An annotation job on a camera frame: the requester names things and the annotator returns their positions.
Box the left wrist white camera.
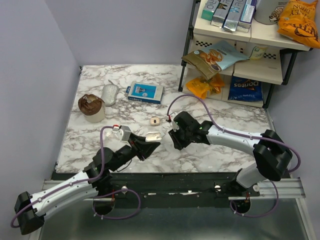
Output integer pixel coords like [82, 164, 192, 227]
[112, 124, 132, 142]

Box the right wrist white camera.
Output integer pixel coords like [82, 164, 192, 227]
[167, 120, 180, 132]

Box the orange snack bag lower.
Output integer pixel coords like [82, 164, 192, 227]
[185, 73, 225, 99]

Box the orange kettle chips bag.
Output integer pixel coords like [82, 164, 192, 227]
[277, 0, 320, 49]

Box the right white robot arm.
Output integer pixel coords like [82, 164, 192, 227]
[168, 111, 293, 196]

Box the wrist white camera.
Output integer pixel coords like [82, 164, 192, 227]
[167, 120, 180, 132]
[112, 124, 132, 142]

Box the black frame shelf rack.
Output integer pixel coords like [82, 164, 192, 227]
[183, 0, 311, 109]

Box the blue Harry's razor box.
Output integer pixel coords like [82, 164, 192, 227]
[126, 81, 164, 104]

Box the blue Doritos bag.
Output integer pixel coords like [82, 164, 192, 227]
[228, 76, 263, 102]

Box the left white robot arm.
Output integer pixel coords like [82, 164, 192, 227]
[10, 129, 161, 235]

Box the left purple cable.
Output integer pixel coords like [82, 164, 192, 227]
[10, 124, 142, 228]

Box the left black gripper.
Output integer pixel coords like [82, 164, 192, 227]
[109, 133, 161, 173]

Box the purple cable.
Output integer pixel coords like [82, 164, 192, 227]
[10, 124, 142, 228]
[166, 94, 302, 218]

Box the teal toothpaste box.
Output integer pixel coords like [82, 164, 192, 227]
[201, 0, 220, 21]

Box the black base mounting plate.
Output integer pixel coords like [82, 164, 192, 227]
[93, 172, 260, 209]

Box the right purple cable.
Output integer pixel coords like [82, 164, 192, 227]
[166, 94, 302, 218]

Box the beige earbud charging case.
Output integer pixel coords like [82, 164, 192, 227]
[150, 117, 161, 127]

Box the gold blue snack bag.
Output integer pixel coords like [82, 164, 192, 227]
[182, 40, 249, 80]

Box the white earbud charging case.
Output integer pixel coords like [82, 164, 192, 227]
[145, 131, 162, 142]

